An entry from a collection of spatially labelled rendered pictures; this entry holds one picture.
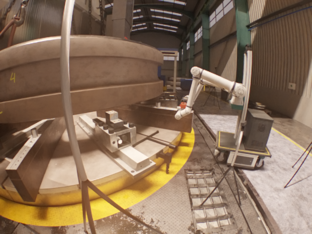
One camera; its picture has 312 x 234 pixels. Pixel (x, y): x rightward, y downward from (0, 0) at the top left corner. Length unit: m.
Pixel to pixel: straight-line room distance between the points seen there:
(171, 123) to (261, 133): 1.52
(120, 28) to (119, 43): 4.84
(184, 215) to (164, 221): 0.21
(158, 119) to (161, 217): 1.69
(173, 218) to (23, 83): 2.26
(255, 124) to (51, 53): 2.67
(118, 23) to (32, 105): 5.70
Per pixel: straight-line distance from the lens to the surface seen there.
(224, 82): 1.76
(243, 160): 2.25
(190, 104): 2.00
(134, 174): 1.41
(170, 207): 1.58
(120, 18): 6.86
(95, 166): 1.66
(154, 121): 2.58
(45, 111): 1.72
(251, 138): 2.19
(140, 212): 1.54
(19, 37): 3.94
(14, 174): 1.35
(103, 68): 1.87
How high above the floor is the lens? 1.28
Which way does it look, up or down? 18 degrees down
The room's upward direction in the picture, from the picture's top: 1 degrees clockwise
